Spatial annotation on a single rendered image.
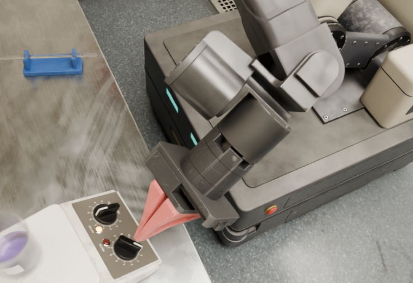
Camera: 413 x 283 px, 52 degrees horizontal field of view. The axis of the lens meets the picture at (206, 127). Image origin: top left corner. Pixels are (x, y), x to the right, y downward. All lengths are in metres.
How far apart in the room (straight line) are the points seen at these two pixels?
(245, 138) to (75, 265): 0.26
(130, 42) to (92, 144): 1.23
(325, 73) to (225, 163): 0.12
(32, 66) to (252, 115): 0.50
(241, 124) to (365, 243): 1.20
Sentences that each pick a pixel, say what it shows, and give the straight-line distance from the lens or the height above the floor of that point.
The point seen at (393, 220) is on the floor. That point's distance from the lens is 1.64.
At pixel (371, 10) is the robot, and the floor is 0.53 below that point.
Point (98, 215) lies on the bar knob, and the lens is 0.58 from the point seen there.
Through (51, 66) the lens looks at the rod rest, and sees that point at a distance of 0.80.
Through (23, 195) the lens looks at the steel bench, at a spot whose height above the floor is 0.75.
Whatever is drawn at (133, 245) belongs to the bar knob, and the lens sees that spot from 0.56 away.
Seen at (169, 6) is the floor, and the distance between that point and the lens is 2.07.
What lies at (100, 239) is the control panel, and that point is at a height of 0.81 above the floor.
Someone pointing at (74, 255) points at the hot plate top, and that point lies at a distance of 0.54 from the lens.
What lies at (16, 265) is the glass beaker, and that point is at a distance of 0.50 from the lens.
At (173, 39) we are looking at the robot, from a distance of 1.39.
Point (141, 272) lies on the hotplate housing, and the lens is 0.57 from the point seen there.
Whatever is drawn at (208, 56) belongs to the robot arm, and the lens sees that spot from 0.39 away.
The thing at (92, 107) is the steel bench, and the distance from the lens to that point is 0.74.
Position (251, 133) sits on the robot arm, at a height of 1.02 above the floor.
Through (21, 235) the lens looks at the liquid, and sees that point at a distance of 0.53.
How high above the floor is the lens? 1.34
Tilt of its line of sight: 56 degrees down
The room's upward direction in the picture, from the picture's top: 9 degrees clockwise
